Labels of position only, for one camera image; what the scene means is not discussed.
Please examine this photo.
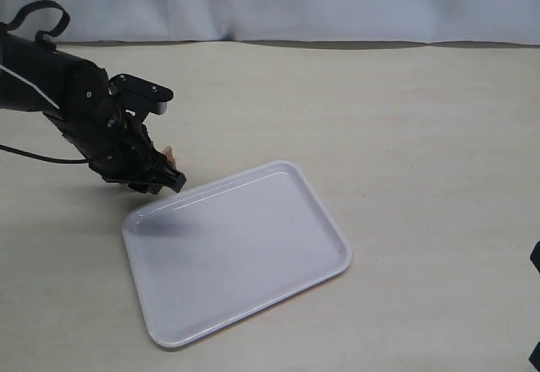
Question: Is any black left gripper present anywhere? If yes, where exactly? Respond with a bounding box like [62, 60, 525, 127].
[58, 113, 186, 195]

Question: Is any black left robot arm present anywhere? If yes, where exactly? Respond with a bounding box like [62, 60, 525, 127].
[1, 24, 186, 193]

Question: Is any white plastic tray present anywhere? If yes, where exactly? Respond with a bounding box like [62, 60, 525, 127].
[122, 160, 352, 349]

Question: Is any white backdrop curtain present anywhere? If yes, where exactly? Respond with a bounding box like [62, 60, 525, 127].
[1, 0, 539, 45]

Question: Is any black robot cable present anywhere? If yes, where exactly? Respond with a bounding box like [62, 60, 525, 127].
[0, 144, 92, 165]

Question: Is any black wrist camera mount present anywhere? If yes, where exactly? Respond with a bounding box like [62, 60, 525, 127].
[110, 73, 174, 122]

